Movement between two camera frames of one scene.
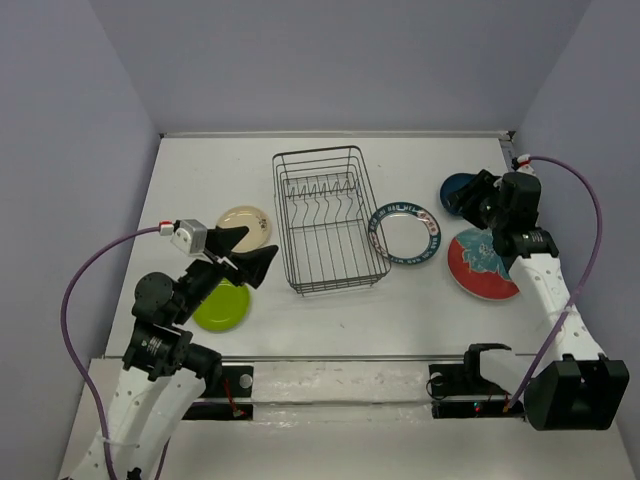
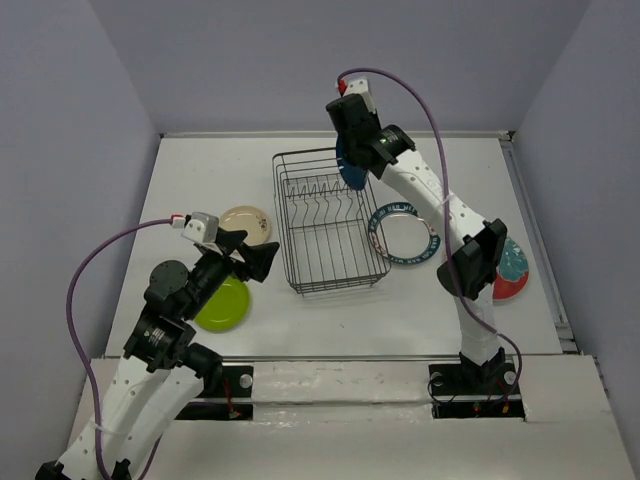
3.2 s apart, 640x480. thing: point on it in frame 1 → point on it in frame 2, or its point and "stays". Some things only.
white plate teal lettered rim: (405, 233) stays
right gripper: (481, 185) → (376, 114)
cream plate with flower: (255, 220) stays
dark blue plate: (450, 184) → (355, 177)
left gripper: (252, 264) stays
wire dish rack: (332, 230) stays
